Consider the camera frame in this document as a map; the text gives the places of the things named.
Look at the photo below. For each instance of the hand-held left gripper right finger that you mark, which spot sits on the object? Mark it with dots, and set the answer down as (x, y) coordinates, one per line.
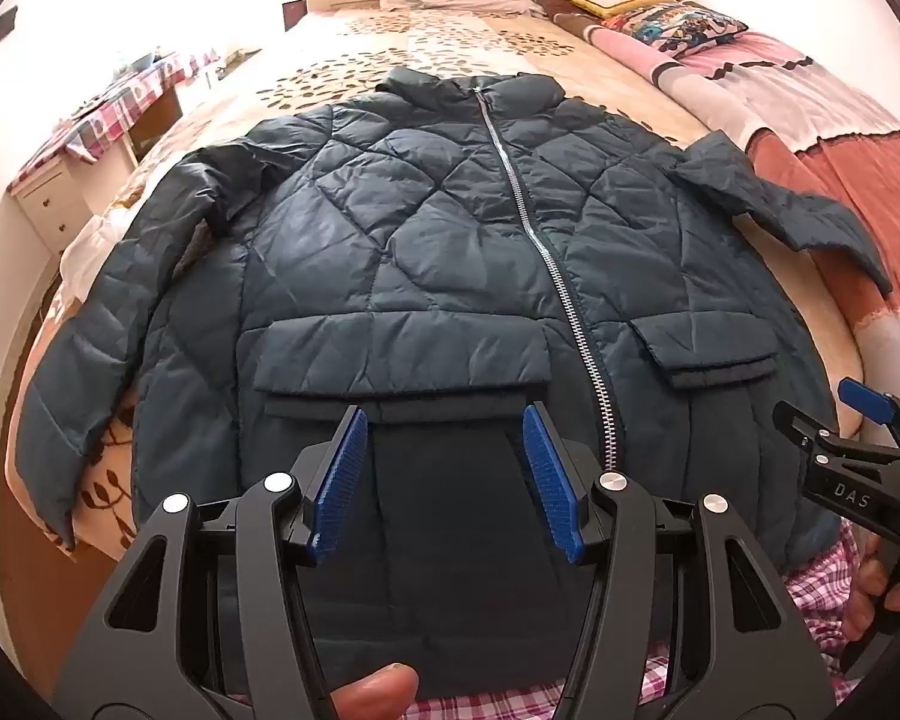
(551, 480)

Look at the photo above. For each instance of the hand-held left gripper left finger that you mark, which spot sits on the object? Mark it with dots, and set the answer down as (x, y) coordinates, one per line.
(341, 480)

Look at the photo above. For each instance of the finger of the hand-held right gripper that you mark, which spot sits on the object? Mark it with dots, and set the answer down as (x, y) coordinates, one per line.
(866, 397)
(799, 420)

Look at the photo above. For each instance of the dark blue quilted jacket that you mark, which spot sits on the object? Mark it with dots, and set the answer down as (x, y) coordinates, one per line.
(420, 255)

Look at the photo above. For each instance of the person's right hand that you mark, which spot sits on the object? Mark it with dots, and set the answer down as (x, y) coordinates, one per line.
(866, 600)

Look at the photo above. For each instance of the person's left hand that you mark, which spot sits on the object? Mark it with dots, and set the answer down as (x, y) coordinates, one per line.
(375, 694)

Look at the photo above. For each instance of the person's pink plaid clothing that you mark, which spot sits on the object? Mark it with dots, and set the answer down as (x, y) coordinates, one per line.
(817, 585)

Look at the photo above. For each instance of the pink striped quilt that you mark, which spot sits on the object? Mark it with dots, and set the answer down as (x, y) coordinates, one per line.
(832, 120)

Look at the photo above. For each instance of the white drawer cabinet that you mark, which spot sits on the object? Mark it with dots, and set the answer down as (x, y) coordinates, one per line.
(49, 202)

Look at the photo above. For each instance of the beige leaf print blanket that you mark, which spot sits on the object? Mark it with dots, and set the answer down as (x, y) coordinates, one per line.
(330, 67)

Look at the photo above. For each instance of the colourful patterned pillow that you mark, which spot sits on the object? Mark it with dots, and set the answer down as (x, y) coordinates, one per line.
(682, 24)

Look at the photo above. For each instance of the white desk with checkered cloth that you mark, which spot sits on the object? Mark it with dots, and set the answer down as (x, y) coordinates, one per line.
(112, 101)

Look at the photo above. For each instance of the dark wall socket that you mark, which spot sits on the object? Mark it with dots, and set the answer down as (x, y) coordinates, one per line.
(4, 22)

